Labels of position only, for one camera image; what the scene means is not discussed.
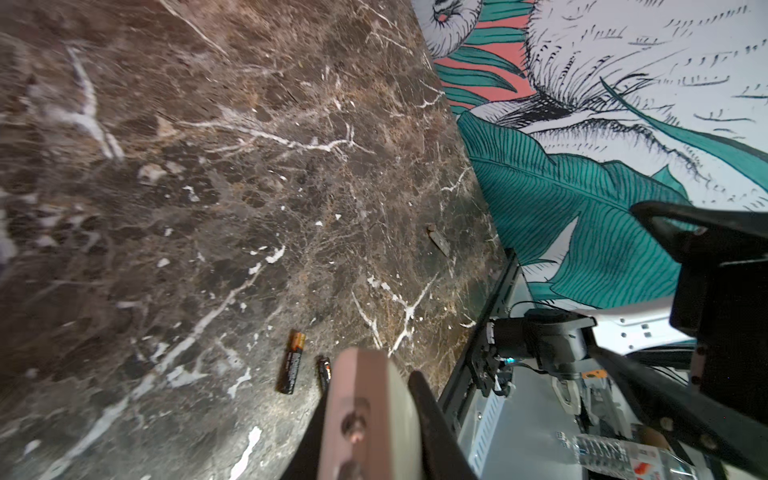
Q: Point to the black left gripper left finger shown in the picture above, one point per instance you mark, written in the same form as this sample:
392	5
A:
305	462

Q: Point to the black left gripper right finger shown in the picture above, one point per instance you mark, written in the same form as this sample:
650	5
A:
442	457

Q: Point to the grey remote control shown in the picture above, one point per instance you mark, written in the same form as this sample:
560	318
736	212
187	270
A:
371	428

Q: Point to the small dark battery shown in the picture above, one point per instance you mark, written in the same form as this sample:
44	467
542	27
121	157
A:
291	364
324	372

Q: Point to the dark remote battery cover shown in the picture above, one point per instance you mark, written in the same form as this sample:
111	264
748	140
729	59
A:
439	240

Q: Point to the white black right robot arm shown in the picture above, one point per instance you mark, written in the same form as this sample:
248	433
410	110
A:
693	365

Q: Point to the clear plastic water bottle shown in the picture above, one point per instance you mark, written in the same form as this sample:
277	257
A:
621	459

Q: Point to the white slotted cable duct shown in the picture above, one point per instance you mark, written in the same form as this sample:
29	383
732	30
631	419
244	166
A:
488	414

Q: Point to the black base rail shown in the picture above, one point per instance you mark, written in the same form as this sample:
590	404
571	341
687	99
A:
475	370

